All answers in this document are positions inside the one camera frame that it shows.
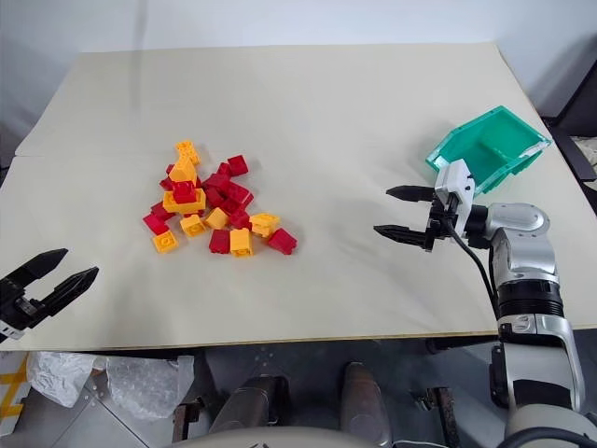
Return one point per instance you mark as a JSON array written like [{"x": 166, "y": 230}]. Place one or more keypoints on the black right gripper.
[{"x": 440, "y": 221}]

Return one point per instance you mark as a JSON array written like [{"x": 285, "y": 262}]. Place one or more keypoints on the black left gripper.
[{"x": 21, "y": 308}]

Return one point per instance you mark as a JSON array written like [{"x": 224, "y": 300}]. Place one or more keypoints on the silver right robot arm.
[{"x": 527, "y": 261}]

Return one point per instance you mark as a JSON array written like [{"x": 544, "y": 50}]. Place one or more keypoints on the teal plastic bin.
[{"x": 490, "y": 144}]

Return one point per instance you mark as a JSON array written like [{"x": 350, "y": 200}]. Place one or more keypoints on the red building block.
[
  {"x": 238, "y": 164},
  {"x": 169, "y": 169},
  {"x": 240, "y": 219},
  {"x": 213, "y": 197},
  {"x": 165, "y": 182},
  {"x": 228, "y": 205},
  {"x": 219, "y": 242},
  {"x": 155, "y": 223},
  {"x": 282, "y": 241},
  {"x": 223, "y": 169},
  {"x": 238, "y": 192},
  {"x": 217, "y": 182},
  {"x": 185, "y": 191},
  {"x": 159, "y": 210}
]

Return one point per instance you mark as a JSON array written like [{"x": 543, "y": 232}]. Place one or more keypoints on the yellow and white carton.
[{"x": 11, "y": 387}]

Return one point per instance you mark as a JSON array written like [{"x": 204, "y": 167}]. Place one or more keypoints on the clear bubble wrap sheet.
[{"x": 140, "y": 382}]

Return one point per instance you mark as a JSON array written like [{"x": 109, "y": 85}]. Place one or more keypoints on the large yellow building block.
[{"x": 171, "y": 203}]

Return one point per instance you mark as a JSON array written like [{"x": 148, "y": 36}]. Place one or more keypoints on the dark rounded shape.
[
  {"x": 247, "y": 401},
  {"x": 364, "y": 396}
]

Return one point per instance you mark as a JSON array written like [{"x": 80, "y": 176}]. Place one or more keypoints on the dark chair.
[{"x": 576, "y": 121}]

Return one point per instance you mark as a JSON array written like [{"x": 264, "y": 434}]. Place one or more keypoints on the grey robot torso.
[{"x": 280, "y": 436}]

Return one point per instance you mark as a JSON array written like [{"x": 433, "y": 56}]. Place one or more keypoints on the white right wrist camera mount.
[{"x": 459, "y": 186}]

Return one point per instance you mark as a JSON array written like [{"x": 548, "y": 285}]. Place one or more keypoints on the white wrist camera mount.
[
  {"x": 459, "y": 186},
  {"x": 8, "y": 333}
]

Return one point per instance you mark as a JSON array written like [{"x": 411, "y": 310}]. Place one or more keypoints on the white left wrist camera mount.
[{"x": 8, "y": 333}]

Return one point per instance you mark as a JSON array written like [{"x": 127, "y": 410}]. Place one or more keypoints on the rusty table frame leg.
[
  {"x": 445, "y": 415},
  {"x": 186, "y": 417}
]

